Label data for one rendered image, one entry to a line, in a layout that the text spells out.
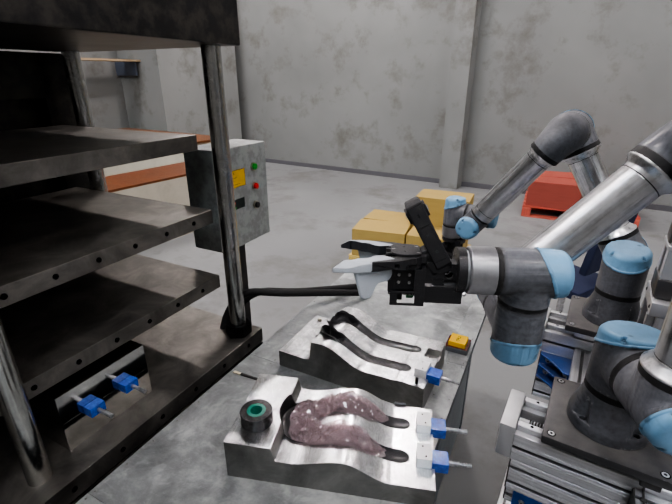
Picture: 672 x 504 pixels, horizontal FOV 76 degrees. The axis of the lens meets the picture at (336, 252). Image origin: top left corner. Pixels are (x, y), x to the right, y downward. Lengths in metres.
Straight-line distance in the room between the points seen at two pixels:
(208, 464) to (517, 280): 0.90
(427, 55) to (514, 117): 1.72
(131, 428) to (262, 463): 0.46
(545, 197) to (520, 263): 5.50
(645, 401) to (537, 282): 0.30
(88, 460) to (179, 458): 0.24
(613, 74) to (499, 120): 1.54
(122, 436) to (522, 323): 1.11
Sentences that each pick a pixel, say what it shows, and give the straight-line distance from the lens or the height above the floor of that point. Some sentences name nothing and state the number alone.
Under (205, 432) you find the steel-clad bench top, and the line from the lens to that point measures 1.34.
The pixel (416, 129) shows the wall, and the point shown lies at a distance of 7.83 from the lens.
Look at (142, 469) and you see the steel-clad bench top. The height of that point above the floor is 0.80.
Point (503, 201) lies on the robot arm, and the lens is 1.44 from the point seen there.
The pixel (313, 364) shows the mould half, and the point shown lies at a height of 0.85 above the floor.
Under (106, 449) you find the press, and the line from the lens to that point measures 1.41.
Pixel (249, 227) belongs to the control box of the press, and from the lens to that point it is 1.83.
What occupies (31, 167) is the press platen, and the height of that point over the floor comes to 1.52.
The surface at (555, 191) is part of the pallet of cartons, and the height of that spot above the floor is 0.38.
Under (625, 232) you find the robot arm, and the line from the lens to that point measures 1.55.
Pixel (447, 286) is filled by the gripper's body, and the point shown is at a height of 1.42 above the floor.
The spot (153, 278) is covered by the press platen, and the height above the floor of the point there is 1.04.
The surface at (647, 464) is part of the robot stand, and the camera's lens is 1.07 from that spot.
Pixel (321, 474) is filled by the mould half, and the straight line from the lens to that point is 1.13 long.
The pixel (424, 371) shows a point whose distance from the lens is 1.33.
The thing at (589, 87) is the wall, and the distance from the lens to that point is 7.27.
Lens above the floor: 1.71
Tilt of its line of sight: 22 degrees down
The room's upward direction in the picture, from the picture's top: straight up
